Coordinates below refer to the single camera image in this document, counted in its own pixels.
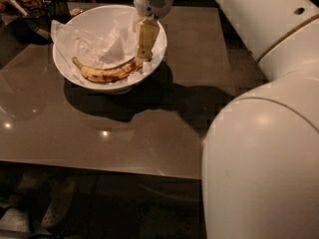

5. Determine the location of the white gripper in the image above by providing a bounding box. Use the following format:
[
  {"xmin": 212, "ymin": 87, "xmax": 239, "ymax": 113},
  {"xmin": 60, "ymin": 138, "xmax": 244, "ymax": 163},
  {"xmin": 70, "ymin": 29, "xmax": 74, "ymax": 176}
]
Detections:
[{"xmin": 134, "ymin": 0, "xmax": 174, "ymax": 61}]

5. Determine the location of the spotted yellow banana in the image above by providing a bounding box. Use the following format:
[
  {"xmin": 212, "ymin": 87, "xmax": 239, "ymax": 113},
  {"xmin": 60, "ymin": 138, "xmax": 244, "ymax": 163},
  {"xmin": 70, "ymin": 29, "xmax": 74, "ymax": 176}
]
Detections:
[{"xmin": 72, "ymin": 57, "xmax": 143, "ymax": 84}]

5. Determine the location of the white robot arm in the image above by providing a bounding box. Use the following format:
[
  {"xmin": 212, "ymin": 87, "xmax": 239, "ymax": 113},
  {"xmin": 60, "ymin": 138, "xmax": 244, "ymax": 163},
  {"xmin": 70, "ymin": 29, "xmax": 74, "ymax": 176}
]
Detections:
[{"xmin": 201, "ymin": 0, "xmax": 319, "ymax": 239}]

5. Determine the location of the white ceramic bowl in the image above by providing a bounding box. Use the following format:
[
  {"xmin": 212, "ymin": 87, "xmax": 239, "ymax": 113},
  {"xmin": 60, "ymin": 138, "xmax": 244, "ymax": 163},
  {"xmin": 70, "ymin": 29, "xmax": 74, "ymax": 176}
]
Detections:
[{"xmin": 51, "ymin": 4, "xmax": 167, "ymax": 96}]

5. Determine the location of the white crumpled paper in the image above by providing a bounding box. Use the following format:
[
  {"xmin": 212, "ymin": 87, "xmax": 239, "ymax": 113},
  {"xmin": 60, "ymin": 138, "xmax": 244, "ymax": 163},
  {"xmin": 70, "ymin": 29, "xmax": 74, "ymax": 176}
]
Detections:
[{"xmin": 50, "ymin": 11, "xmax": 158, "ymax": 87}]

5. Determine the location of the white perforated clog shoe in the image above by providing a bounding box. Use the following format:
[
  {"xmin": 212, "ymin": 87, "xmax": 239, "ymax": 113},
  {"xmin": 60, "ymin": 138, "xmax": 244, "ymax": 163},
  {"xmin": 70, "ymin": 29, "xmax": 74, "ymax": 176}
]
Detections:
[{"xmin": 41, "ymin": 179, "xmax": 76, "ymax": 229}]

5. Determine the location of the white clog shoe left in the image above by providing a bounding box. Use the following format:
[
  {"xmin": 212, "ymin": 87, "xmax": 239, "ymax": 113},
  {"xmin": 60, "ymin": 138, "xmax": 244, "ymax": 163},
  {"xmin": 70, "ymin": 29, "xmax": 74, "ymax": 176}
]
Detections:
[{"xmin": 0, "ymin": 173, "xmax": 39, "ymax": 234}]

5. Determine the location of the black wire basket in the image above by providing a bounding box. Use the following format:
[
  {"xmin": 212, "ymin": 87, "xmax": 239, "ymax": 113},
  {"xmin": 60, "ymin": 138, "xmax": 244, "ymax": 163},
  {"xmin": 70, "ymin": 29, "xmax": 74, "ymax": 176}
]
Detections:
[{"xmin": 1, "ymin": 0, "xmax": 71, "ymax": 44}]

